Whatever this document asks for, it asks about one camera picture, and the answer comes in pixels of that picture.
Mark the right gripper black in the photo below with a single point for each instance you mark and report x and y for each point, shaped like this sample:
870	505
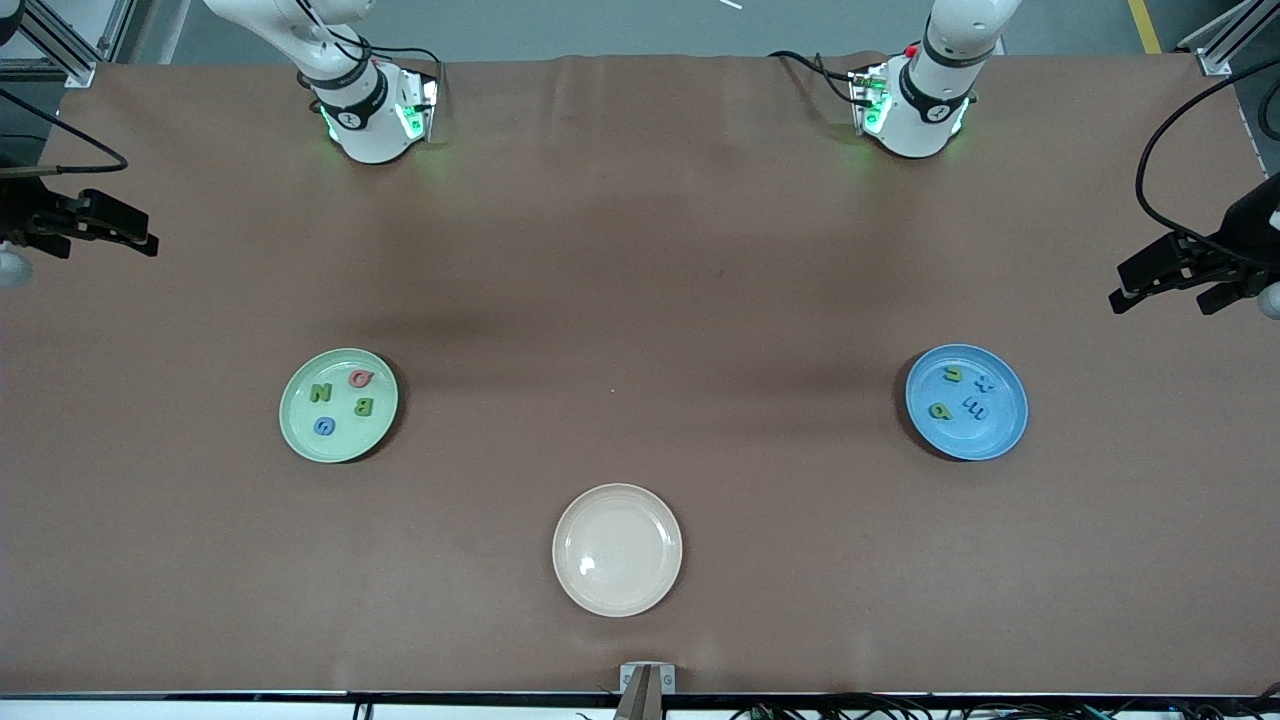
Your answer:
20	214

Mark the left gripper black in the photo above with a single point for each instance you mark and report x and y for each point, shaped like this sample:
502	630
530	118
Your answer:
1252	226

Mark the blue foam letter m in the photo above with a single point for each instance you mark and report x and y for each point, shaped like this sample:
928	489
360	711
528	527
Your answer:
973	405

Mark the green foam letter N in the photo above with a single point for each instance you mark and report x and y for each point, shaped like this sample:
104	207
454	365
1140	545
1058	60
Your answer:
320	392

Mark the blue foam letter G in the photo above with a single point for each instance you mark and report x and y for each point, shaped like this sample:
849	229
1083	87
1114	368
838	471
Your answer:
316	427

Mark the pink foam letter Q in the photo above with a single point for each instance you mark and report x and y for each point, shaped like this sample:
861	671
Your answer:
352	379

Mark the green foam letter B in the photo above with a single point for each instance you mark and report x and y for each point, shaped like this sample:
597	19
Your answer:
364	406

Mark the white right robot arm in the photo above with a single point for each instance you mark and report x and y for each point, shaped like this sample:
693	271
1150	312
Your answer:
365	130

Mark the blue plate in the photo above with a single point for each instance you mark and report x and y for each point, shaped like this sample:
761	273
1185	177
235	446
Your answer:
990	440

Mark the yellow floor tape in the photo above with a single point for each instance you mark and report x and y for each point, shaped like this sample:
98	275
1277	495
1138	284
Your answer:
1143	25

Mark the green plate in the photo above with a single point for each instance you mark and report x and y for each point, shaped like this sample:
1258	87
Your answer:
340	445

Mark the brown table mat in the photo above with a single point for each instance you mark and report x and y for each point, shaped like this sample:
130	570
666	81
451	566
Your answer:
200	600

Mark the white table edge strip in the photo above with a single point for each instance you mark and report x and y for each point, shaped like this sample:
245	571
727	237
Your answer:
200	712

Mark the beige plate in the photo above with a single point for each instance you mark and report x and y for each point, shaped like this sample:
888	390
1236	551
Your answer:
617	550

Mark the aluminium frame profile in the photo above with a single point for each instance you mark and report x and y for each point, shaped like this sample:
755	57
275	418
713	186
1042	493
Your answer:
1215	63
80	68

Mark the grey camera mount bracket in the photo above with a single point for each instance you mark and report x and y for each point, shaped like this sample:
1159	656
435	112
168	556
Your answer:
628	678

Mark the brown camera post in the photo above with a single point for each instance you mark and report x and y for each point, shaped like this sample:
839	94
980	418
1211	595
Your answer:
640	700

